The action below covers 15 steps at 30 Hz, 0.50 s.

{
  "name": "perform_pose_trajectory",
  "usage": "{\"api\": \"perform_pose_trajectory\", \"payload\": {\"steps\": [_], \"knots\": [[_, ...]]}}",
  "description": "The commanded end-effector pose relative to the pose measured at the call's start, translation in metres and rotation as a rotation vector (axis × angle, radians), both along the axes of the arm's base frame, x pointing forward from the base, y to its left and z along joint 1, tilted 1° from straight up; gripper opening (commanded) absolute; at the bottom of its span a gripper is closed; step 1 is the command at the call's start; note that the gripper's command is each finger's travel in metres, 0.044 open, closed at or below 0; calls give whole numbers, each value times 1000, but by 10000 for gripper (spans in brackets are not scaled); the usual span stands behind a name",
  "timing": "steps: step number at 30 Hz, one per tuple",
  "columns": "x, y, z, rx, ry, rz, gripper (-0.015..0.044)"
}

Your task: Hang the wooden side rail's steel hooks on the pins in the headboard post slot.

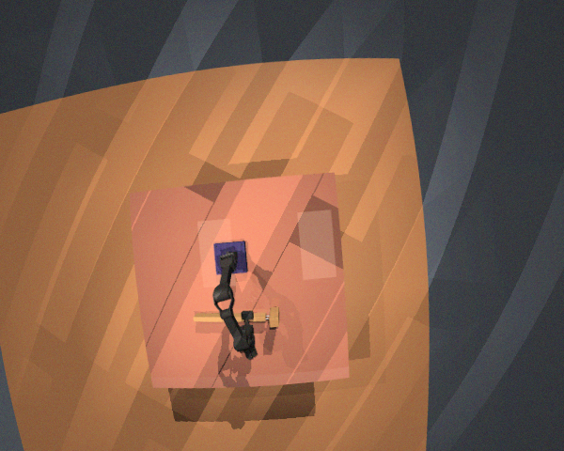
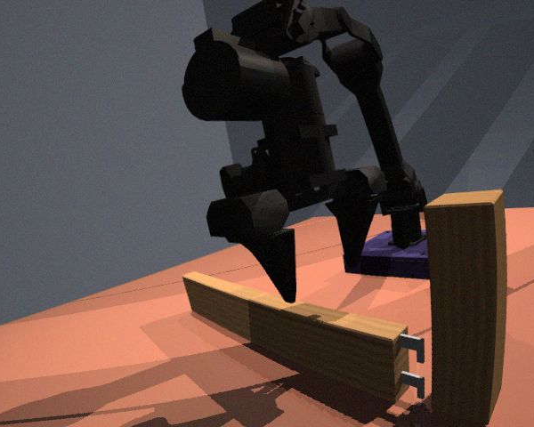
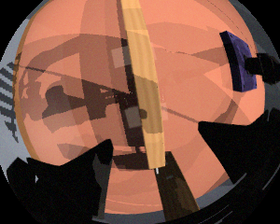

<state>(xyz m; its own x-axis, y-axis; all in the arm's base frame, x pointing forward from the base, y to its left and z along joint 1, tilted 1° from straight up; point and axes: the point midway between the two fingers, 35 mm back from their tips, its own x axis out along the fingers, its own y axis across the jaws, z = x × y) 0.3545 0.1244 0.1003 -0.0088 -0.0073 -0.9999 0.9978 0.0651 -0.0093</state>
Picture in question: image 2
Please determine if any wooden side rail with steel hooks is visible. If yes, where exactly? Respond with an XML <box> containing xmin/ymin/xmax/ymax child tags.
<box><xmin>182</xmin><ymin>271</ymin><xmax>425</xmax><ymax>404</ymax></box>

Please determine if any brown wooden post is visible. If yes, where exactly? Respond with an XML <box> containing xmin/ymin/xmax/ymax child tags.
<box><xmin>423</xmin><ymin>189</ymin><xmax>507</xmax><ymax>425</ymax></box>

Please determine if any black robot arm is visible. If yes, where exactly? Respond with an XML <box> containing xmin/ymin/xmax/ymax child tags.
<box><xmin>182</xmin><ymin>0</ymin><xmax>427</xmax><ymax>246</ymax></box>

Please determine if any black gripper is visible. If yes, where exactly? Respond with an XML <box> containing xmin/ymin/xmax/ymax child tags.
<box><xmin>206</xmin><ymin>114</ymin><xmax>387</xmax><ymax>304</ymax></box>

